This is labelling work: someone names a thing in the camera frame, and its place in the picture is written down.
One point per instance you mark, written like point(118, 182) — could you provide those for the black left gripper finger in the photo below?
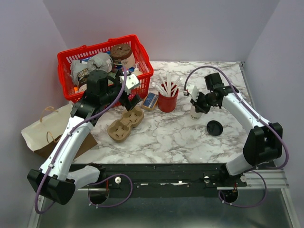
point(135, 99)
point(128, 104)

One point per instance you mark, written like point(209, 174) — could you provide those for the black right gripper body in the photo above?
point(203, 100)

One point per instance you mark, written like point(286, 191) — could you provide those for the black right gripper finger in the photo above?
point(195, 105)
point(203, 109)

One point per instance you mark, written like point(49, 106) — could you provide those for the brown paper bag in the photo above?
point(42, 136)

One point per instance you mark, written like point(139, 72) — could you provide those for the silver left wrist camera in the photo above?
point(132, 82)

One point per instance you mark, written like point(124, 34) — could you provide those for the small white pump bottle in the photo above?
point(137, 71)

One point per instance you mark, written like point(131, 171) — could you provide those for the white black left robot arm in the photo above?
point(53, 179)

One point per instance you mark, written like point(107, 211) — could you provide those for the white paper coffee cup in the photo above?
point(194, 115)

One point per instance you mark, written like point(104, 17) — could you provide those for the black plastic cup lid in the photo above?
point(214, 128)

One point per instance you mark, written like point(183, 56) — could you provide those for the grey crumpled bag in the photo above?
point(100, 61)

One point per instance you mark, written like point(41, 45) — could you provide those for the cardboard cup carrier tray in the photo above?
point(120, 129)

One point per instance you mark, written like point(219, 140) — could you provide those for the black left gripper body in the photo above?
point(113, 92)

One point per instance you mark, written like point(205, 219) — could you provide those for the red ribbed cup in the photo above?
point(167, 104)

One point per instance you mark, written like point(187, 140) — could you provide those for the blue tan small box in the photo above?
point(150, 101)

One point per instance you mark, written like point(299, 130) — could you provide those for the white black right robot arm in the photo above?
point(263, 143)

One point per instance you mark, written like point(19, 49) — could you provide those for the brown lidded round container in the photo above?
point(123, 54)

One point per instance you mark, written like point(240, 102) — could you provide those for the red plastic shopping basket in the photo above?
point(65, 58)

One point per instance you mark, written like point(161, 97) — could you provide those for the black mounting base rail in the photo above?
point(166, 180)

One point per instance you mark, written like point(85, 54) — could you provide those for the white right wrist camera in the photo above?
point(192, 91)

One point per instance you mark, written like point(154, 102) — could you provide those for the black gold labelled jar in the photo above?
point(82, 80)

